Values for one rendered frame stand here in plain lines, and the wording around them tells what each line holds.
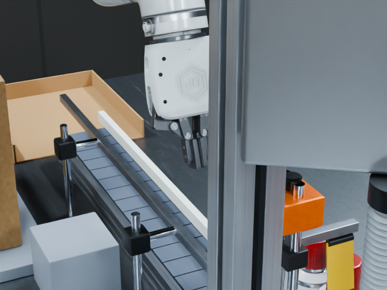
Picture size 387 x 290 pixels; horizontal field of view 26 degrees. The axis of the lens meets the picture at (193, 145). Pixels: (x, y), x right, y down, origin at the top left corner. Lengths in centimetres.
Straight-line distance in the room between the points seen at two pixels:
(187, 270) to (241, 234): 53
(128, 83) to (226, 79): 133
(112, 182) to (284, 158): 85
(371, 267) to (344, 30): 16
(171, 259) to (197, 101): 25
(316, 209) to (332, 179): 80
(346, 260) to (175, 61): 38
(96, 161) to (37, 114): 35
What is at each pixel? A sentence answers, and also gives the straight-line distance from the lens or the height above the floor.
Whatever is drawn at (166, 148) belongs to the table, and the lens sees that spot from 162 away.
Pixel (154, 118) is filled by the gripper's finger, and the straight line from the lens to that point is 108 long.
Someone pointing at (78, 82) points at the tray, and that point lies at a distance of 190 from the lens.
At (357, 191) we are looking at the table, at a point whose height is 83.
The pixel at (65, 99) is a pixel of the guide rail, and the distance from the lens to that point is 151.
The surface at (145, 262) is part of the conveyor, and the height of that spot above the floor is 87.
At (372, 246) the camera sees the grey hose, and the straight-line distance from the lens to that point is 58.
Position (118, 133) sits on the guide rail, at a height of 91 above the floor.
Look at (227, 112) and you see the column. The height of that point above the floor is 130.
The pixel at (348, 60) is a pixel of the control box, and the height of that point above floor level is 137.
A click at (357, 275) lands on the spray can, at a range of 84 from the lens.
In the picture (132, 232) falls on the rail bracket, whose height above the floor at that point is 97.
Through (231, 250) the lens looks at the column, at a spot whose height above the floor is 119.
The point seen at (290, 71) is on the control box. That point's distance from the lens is 54.
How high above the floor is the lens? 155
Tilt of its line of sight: 26 degrees down
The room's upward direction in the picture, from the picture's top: straight up
